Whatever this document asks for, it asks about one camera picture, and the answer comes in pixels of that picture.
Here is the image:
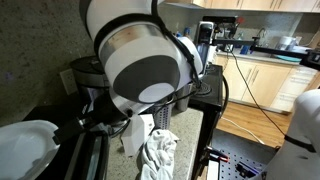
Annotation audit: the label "black camera mount rail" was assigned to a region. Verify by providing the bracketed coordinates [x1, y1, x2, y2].
[212, 37, 320, 71]

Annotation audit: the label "silver black kitchen appliance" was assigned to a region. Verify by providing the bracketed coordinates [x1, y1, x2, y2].
[194, 20, 217, 55]

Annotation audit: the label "black dish rack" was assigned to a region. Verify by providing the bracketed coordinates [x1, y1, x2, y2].
[64, 131, 111, 180]

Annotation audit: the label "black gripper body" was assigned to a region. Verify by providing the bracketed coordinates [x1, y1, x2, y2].
[87, 91, 128, 126]

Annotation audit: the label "thin black cable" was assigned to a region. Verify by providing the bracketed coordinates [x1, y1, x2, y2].
[229, 49, 286, 136]

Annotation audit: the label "black perforated breadboard table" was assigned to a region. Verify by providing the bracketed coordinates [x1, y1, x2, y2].
[199, 127, 278, 180]

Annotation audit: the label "white wall outlet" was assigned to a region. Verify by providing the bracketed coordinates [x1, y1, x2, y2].
[58, 67, 79, 96]

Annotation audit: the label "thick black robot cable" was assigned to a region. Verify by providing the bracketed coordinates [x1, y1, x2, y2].
[151, 0, 231, 118]

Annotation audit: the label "perforated metal utensil holder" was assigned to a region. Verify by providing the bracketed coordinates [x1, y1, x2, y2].
[151, 99, 175, 131]

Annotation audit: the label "steel pot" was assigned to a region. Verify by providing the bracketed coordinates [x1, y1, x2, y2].
[277, 34, 298, 52]

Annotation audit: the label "light wood base cabinets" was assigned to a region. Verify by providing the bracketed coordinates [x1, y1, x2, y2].
[213, 52, 320, 115]

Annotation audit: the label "black steel coffee maker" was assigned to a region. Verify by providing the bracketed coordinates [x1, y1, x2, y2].
[69, 55, 112, 105]

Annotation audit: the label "white crumpled cloth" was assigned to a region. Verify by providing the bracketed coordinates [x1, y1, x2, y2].
[139, 128, 180, 180]

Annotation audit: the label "red black tool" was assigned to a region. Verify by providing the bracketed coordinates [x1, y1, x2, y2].
[206, 145, 231, 164]

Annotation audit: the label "purple black small device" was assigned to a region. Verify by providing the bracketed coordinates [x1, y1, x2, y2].
[235, 160, 261, 179]

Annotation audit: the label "white plate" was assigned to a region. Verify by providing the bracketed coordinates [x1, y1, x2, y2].
[0, 119, 61, 180]

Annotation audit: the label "black stove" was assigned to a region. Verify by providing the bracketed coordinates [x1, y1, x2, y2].
[187, 64, 225, 180]

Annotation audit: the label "light wood wall cabinets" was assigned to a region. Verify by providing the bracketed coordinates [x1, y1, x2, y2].
[164, 0, 320, 14]

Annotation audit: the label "steel cup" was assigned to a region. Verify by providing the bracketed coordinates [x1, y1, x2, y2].
[175, 82, 195, 112]

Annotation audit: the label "teal plate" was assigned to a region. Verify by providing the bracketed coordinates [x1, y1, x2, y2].
[274, 53, 303, 64]

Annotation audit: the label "white floor cable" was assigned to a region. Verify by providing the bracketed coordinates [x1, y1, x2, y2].
[229, 116, 266, 145]

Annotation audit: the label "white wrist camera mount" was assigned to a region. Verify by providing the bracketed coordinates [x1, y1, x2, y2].
[120, 112, 156, 158]

